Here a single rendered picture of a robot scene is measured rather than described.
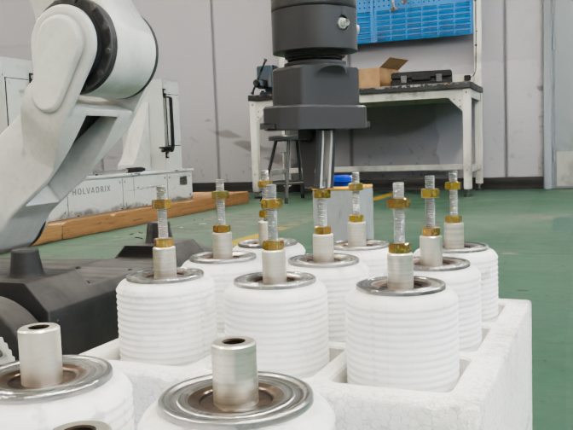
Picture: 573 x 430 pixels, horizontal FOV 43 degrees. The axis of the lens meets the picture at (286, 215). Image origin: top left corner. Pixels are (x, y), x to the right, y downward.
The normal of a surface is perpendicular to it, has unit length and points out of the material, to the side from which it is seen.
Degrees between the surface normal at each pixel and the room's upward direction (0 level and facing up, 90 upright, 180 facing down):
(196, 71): 90
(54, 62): 90
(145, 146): 90
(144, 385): 90
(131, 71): 123
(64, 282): 45
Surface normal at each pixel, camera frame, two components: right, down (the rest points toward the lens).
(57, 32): -0.36, 0.10
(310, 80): 0.61, 0.05
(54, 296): 0.64, -0.70
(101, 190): 0.93, 0.00
